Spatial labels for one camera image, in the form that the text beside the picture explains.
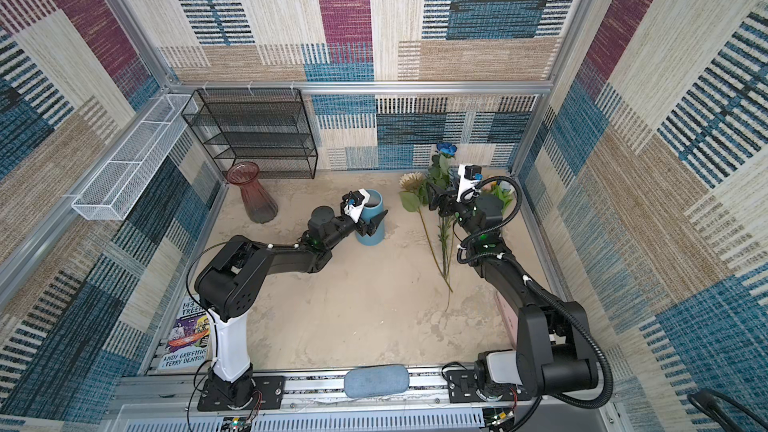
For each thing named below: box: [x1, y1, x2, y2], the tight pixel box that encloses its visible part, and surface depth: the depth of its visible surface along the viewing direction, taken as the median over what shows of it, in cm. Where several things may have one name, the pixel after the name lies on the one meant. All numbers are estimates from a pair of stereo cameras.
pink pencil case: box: [495, 292, 518, 350], surface depth 83 cm
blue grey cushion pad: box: [344, 364, 410, 398], surface depth 74 cm
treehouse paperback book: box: [158, 295, 211, 370], surface depth 81 cm
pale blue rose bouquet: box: [428, 142, 458, 189], surface depth 107 cm
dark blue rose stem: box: [429, 143, 457, 190], surface depth 107 cm
